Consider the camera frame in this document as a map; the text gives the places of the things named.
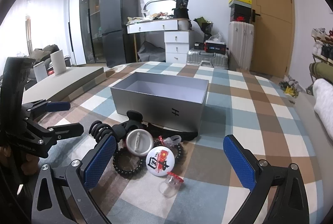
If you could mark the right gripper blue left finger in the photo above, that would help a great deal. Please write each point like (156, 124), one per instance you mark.
(88, 171)

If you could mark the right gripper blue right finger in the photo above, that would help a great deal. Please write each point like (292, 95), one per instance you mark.
(246, 166)

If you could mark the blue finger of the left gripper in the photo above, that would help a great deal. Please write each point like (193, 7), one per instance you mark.
(63, 132)
(46, 106)

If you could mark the clear plastic ring red top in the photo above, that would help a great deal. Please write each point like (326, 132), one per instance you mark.
(170, 186)

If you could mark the person's left hand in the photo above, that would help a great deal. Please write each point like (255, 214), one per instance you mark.
(23, 165)

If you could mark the grey bed footboard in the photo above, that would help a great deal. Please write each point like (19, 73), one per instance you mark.
(68, 85)

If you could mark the white cylinder container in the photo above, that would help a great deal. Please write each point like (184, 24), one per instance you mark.
(58, 62)

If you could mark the silver back pin badge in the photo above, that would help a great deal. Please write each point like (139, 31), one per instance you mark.
(139, 142)

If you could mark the black headband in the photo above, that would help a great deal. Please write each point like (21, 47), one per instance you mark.
(156, 131)

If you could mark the grey open cardboard box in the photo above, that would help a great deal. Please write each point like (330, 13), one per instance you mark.
(176, 102)

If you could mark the silver lying suitcase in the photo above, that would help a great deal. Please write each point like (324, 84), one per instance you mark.
(202, 58)

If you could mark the white rolled blanket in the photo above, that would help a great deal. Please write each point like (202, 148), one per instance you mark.
(322, 91)

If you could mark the dark grey refrigerator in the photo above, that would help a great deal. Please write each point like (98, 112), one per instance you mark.
(118, 45)

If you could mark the olive green blanket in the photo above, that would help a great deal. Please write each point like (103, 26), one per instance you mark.
(321, 70)

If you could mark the white upright suitcase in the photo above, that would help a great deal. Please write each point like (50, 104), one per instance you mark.
(240, 44)

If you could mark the glass door cabinet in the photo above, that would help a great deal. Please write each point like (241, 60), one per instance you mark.
(91, 31)

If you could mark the green flower bouquet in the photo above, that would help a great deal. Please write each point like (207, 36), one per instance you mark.
(205, 25)

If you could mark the white desk with drawers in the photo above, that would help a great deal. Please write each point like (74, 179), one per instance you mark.
(178, 36)

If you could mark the shoe rack with shoes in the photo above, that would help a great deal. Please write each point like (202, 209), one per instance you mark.
(322, 50)

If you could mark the black red shoe box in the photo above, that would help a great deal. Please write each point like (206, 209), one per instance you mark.
(240, 13)

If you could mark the wooden door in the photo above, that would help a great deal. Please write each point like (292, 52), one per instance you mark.
(274, 22)

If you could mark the black bag on desk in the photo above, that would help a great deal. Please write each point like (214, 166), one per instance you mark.
(180, 10)

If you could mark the yellow lid shoe box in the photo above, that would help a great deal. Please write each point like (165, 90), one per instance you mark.
(245, 3)

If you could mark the curved mirror frame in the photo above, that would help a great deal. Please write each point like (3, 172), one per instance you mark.
(157, 6)

